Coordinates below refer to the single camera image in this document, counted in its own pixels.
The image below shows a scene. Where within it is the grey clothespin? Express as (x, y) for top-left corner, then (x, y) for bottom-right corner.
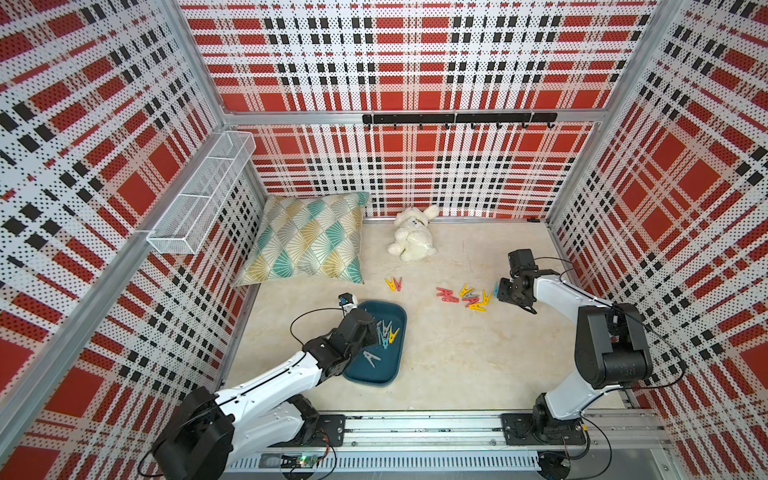
(378, 321), (392, 336)
(363, 351), (381, 368)

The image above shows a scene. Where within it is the teal plastic storage box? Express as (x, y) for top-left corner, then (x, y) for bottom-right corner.
(343, 300), (407, 387)

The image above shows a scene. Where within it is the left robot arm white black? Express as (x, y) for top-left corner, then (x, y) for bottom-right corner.
(149, 306), (379, 479)

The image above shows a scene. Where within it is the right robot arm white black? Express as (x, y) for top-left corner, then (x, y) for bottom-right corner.
(497, 270), (653, 442)

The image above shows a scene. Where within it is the red clothespin flat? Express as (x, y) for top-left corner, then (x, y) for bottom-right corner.
(436, 287), (460, 303)

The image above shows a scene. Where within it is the patterned cushion teal yellow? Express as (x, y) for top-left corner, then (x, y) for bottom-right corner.
(235, 192), (370, 286)

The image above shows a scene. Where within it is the white plush toy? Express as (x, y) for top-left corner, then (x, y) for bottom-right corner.
(387, 205), (440, 262)

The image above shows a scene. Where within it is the green circuit board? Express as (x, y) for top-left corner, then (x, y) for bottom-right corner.
(281, 454), (323, 470)

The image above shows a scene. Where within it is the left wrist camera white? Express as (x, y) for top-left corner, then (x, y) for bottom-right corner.
(338, 293), (358, 315)

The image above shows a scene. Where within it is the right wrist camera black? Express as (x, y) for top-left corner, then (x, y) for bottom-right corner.
(508, 249), (538, 278)

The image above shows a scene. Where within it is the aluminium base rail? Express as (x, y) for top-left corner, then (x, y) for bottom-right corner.
(324, 409), (671, 451)

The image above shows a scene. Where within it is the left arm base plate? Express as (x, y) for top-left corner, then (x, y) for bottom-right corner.
(271, 414), (347, 448)

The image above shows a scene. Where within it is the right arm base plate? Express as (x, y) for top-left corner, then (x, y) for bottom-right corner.
(500, 413), (587, 446)

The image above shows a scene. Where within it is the black hook rail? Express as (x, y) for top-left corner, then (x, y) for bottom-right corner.
(362, 112), (558, 127)

